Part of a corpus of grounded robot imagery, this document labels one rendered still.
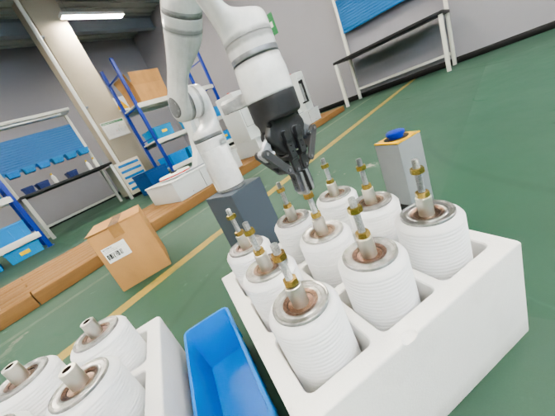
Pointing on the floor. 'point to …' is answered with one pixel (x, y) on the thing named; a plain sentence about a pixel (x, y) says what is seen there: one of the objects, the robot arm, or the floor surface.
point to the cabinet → (128, 168)
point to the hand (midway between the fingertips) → (302, 181)
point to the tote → (150, 177)
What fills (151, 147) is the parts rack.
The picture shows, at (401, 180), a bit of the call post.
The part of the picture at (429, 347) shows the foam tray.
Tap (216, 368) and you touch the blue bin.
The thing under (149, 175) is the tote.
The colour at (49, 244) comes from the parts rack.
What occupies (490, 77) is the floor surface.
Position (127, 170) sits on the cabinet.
